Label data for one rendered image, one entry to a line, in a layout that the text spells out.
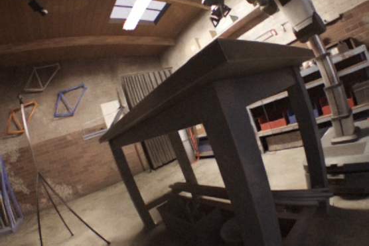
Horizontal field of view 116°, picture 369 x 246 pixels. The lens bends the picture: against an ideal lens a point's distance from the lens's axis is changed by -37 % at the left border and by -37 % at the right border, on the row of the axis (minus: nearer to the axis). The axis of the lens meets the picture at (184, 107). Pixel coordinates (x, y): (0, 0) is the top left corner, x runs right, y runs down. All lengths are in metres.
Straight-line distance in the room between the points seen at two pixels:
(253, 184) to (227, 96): 0.21
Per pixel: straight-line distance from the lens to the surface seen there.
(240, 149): 0.40
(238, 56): 0.31
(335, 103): 1.32
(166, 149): 4.03
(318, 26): 1.28
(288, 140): 2.32
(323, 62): 1.30
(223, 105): 0.39
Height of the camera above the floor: 0.78
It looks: 4 degrees up
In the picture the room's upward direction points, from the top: 20 degrees counter-clockwise
